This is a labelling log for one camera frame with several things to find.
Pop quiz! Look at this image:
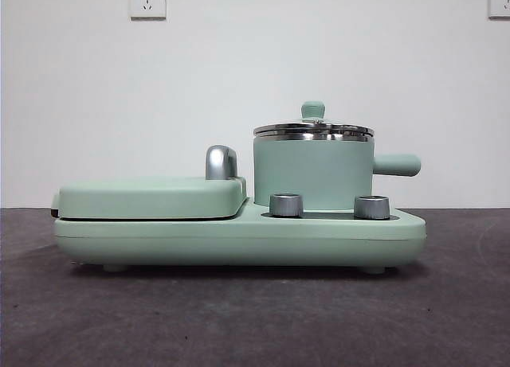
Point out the glass lid with green knob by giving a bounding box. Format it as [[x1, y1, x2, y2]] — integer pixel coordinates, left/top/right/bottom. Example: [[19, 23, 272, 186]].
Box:
[[253, 100, 375, 139]]

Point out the silver control knob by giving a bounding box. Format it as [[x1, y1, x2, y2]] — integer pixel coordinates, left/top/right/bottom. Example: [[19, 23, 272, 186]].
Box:
[[353, 194, 390, 220], [269, 193, 304, 217]]

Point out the green breakfast machine base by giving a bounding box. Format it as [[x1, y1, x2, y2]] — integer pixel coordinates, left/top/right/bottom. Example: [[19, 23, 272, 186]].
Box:
[[53, 197, 427, 273]]

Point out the green griddle cover silver handle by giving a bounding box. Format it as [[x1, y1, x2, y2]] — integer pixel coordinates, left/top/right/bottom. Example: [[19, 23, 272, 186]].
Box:
[[50, 144, 247, 221]]

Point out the green steamer pot with handle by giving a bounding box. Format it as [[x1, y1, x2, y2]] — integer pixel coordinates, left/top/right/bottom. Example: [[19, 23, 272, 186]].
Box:
[[253, 135, 422, 209]]

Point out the white wall socket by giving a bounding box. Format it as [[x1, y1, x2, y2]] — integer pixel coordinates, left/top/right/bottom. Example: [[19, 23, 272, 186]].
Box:
[[129, 0, 167, 21], [488, 0, 510, 20]]

